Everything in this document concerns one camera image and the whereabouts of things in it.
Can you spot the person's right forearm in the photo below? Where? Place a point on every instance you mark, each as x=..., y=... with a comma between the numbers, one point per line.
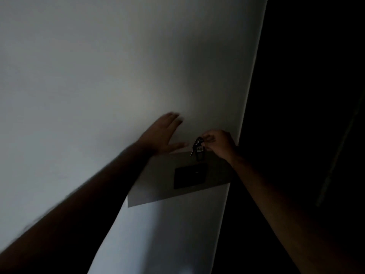
x=288, y=222

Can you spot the person's left forearm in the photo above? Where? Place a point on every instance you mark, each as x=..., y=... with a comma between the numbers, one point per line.
x=71, y=214

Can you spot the dark key bunch with tag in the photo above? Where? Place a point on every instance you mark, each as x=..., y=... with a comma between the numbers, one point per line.
x=198, y=146

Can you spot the person's right fingers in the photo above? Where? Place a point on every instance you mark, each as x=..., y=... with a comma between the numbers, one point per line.
x=207, y=139

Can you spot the person's left thumb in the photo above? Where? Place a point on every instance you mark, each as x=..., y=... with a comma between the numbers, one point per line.
x=178, y=146

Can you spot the person's left hand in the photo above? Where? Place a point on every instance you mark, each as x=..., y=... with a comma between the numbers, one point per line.
x=159, y=136

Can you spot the person's right hand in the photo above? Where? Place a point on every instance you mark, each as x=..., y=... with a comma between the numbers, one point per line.
x=221, y=144

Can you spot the grey panel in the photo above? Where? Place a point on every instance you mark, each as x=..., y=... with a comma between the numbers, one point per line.
x=171, y=179

